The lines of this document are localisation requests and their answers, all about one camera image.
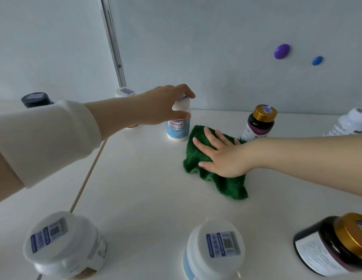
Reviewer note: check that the person's right hand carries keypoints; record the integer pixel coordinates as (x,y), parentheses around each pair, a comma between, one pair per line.
(227,160)

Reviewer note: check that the person's left hand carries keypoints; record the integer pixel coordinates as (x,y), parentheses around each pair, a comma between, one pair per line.
(157,107)

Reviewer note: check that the green cleaning cloth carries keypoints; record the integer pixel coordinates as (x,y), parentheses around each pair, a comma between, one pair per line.
(230,186)

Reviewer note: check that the white bottle light blue label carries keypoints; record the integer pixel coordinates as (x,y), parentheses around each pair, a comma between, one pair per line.
(216,259)
(178,131)

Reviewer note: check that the white bottle brown label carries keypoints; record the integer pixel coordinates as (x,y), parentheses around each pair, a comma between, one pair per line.
(64,244)
(125,91)

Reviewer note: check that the gold cap dark bottle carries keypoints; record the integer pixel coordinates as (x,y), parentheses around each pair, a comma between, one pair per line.
(258,125)
(324,247)

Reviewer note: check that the black bottle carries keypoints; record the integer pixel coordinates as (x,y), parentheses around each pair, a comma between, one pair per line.
(35,99)

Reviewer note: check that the white bottle navy label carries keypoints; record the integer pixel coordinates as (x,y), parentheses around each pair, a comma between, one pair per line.
(350,125)

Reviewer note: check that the person's right forearm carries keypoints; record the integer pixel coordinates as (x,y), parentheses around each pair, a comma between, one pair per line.
(315,160)

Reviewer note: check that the person's left forearm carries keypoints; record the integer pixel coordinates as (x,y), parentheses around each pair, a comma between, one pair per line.
(113,113)

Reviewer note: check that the white arm sleeve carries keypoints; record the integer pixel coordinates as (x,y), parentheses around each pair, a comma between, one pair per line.
(43,139)

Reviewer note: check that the purple wall knob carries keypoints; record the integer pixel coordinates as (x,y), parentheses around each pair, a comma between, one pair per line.
(282,51)

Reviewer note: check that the blue wall knob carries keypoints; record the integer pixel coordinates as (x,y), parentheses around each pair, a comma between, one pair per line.
(317,60)

